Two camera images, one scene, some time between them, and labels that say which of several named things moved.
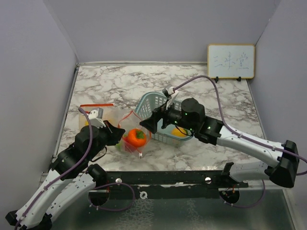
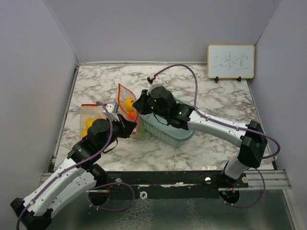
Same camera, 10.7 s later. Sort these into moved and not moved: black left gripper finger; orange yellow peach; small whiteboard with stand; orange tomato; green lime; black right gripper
Moved: black left gripper finger; black right gripper; orange yellow peach; green lime; orange tomato
Not moved: small whiteboard with stand
